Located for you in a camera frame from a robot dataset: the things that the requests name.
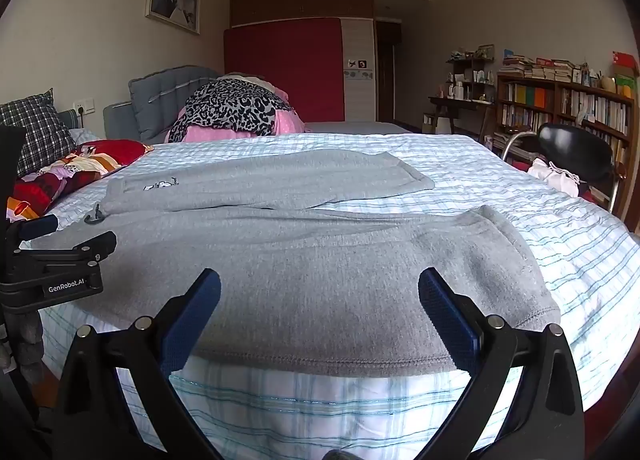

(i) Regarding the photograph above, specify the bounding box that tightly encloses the wooden desk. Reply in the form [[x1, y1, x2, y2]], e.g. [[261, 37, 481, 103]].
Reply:
[[427, 96, 496, 138]]

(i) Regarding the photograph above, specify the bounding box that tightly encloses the grey padded headboard cushion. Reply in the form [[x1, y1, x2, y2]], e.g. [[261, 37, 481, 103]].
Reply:
[[102, 64, 226, 145]]

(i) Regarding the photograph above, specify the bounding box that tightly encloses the brown overhead cabinet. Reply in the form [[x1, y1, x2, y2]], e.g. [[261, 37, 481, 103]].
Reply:
[[229, 0, 375, 29]]

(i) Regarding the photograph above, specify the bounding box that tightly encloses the wooden bookshelf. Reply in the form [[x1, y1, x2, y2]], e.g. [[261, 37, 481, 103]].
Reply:
[[492, 74, 638, 165]]

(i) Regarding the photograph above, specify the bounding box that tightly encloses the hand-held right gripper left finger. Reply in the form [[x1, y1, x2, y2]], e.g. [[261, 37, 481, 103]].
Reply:
[[54, 267, 223, 460]]

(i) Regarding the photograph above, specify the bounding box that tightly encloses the dark wooden door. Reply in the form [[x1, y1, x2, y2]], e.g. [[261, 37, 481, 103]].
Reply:
[[375, 20, 403, 123]]

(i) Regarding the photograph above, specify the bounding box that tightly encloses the white cloth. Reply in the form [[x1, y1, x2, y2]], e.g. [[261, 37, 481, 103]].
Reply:
[[527, 159, 583, 198]]

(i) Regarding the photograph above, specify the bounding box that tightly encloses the grey sweatshirt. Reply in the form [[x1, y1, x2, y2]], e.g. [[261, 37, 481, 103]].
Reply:
[[30, 149, 562, 378]]

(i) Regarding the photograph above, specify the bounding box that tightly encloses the bed with plaid sheet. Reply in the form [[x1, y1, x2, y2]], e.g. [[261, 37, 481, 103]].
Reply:
[[30, 132, 640, 460]]

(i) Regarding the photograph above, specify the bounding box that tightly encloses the red patterned quilt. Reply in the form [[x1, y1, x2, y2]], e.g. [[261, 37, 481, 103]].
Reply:
[[5, 139, 155, 223]]

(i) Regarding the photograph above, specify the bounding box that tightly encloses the black white checked pillow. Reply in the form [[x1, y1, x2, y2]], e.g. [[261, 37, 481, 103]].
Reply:
[[0, 88, 77, 178]]

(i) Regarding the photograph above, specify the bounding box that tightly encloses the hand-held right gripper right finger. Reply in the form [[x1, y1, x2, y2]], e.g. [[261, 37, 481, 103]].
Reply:
[[417, 267, 586, 460]]

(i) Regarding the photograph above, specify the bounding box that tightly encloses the small wooden desk shelf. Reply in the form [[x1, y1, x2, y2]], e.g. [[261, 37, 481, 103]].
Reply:
[[446, 56, 496, 100]]

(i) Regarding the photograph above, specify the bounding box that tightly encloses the leopard print cloth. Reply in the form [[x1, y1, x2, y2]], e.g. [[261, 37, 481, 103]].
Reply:
[[185, 78, 298, 137]]

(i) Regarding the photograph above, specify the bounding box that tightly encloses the white wardrobe door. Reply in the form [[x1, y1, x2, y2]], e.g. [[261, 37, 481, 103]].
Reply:
[[341, 20, 377, 123]]

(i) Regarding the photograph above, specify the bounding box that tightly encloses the stack of books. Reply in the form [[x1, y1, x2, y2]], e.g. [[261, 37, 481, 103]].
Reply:
[[500, 50, 581, 83]]

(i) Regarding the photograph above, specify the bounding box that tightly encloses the red wardrobe panel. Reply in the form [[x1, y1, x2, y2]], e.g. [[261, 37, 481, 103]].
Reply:
[[222, 17, 346, 123]]

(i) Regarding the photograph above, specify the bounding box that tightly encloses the black chair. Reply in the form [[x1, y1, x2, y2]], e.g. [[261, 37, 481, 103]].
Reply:
[[500, 122, 626, 215]]

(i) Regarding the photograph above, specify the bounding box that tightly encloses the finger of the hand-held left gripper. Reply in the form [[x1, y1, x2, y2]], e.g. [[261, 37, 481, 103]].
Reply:
[[14, 231, 118, 272], [7, 214, 60, 243]]

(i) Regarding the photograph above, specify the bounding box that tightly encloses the person's left hand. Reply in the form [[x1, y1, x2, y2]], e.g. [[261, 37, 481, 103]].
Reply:
[[19, 309, 46, 377]]

